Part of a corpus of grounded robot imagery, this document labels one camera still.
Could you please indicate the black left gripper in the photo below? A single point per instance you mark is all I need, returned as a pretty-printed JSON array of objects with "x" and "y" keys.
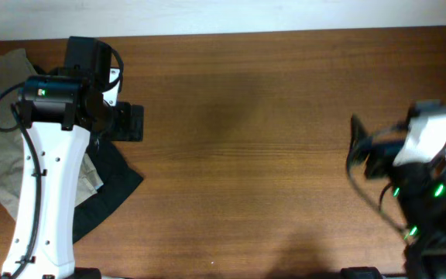
[{"x": 127, "y": 126}]

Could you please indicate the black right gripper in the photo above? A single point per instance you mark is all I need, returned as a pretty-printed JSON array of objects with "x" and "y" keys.
[{"x": 381, "y": 151}]

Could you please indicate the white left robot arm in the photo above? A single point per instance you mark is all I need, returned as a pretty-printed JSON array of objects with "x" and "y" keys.
[{"x": 60, "y": 115}]

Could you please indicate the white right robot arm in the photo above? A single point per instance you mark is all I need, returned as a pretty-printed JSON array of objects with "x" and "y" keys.
[{"x": 416, "y": 170}]

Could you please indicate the black garment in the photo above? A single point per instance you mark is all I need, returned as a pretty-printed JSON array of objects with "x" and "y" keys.
[{"x": 119, "y": 182}]

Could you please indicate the khaki beige garment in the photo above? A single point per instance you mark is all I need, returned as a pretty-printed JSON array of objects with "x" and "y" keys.
[{"x": 14, "y": 68}]

